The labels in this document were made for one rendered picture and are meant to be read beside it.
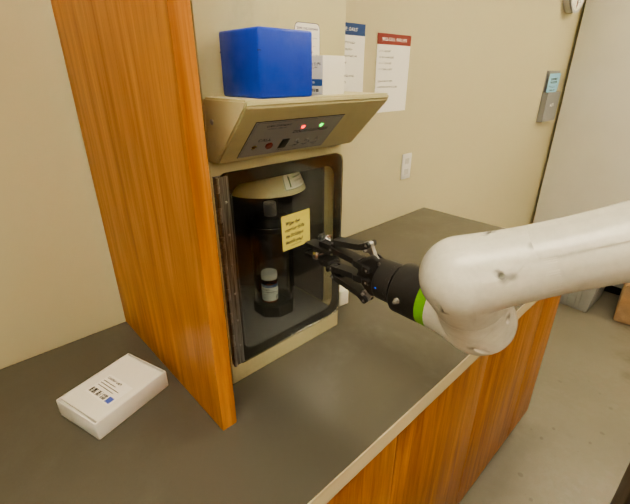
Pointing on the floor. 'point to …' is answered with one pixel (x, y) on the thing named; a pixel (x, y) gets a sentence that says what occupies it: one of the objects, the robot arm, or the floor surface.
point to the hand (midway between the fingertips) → (320, 251)
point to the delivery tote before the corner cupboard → (582, 298)
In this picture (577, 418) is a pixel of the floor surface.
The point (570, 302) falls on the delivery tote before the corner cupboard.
